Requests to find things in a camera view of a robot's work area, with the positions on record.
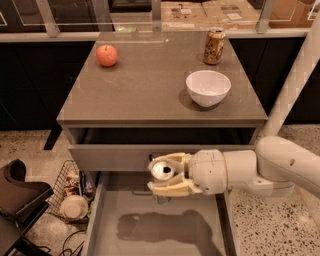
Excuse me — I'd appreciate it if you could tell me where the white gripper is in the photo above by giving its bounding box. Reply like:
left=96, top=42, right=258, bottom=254
left=147, top=150, right=227, bottom=197

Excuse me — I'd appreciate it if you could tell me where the silver redbull can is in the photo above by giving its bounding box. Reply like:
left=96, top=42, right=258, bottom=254
left=151, top=160, right=174, bottom=205

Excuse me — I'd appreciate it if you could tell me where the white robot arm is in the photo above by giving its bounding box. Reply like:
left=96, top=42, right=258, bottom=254
left=148, top=136, right=320, bottom=197

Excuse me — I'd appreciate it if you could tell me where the grey middle drawer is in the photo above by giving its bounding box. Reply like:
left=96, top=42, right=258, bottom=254
left=81, top=172, right=240, bottom=256

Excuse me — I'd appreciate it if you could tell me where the grey drawer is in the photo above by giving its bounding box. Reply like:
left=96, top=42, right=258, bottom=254
left=81, top=172, right=240, bottom=256
left=69, top=128, right=254, bottom=171

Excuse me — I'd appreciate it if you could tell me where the grey drawer cabinet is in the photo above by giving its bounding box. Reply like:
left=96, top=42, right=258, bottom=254
left=56, top=30, right=269, bottom=256

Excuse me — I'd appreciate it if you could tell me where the grey top drawer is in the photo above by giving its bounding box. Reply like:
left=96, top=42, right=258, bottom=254
left=69, top=128, right=254, bottom=171

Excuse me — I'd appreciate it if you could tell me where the brown patterned drink can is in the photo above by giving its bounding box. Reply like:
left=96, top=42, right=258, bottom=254
left=204, top=27, right=226, bottom=65

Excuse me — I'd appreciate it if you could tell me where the snack bag in basket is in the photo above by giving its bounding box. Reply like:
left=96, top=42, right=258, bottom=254
left=63, top=171, right=80, bottom=197

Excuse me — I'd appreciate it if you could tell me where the white bowl in basket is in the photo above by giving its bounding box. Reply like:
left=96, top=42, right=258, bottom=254
left=60, top=195, right=88, bottom=219

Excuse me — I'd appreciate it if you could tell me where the red apple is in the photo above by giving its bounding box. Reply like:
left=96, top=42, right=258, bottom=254
left=96, top=45, right=118, bottom=67

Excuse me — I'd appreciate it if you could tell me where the cardboard box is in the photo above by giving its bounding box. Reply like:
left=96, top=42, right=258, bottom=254
left=161, top=0, right=260, bottom=31

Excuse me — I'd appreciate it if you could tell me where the black chair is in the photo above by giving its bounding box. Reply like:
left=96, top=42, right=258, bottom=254
left=0, top=159, right=53, bottom=256

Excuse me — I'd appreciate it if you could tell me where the black wire basket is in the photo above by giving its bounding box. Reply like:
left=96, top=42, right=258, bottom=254
left=48, top=160, right=89, bottom=223

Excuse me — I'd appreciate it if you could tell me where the black floor cable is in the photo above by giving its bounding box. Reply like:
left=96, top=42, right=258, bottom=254
left=58, top=229, right=87, bottom=256

